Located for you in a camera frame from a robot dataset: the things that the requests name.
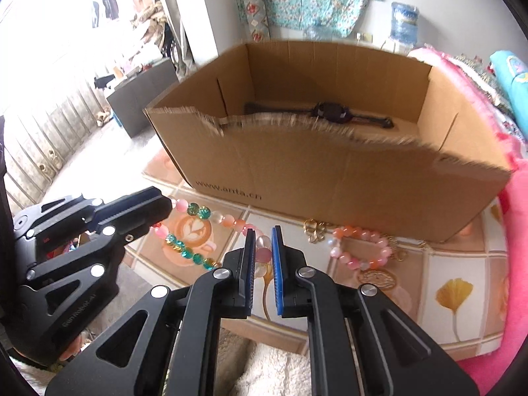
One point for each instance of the brown cardboard box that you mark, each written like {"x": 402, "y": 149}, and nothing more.
{"x": 330, "y": 181}

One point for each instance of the pile of clothes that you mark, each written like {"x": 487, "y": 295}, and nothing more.
{"x": 132, "y": 20}

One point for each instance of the clear plastic bottle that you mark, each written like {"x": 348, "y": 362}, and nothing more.
{"x": 315, "y": 31}

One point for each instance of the printed tile-pattern tablecloth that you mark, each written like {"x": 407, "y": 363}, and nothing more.
{"x": 453, "y": 297}

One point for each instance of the white fleece cloth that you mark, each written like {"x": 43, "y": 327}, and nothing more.
{"x": 272, "y": 371}

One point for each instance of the light blue long cushion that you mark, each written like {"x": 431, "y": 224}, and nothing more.
{"x": 509, "y": 74}

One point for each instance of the grey patterned pillow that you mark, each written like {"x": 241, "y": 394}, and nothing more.
{"x": 255, "y": 16}

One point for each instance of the blue water jug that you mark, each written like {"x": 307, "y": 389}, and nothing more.
{"x": 404, "y": 24}

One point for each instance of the white wall socket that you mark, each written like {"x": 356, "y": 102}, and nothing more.
{"x": 364, "y": 38}

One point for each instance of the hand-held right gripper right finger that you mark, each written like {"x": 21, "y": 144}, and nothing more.
{"x": 277, "y": 272}

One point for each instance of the pink fleece blanket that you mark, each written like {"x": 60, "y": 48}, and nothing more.
{"x": 515, "y": 276}

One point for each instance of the floral folded quilt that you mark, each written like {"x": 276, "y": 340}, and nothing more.
{"x": 474, "y": 72}

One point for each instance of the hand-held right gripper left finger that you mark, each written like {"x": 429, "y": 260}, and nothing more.
{"x": 250, "y": 268}

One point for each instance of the black wristwatch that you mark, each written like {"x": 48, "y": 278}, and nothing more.
{"x": 330, "y": 112}

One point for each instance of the dark cabinet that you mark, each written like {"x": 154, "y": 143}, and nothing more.
{"x": 140, "y": 99}

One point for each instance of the person's left hand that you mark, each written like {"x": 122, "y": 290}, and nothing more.
{"x": 71, "y": 344}

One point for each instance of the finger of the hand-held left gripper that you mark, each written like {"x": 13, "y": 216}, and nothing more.
{"x": 123, "y": 204}
{"x": 128, "y": 227}

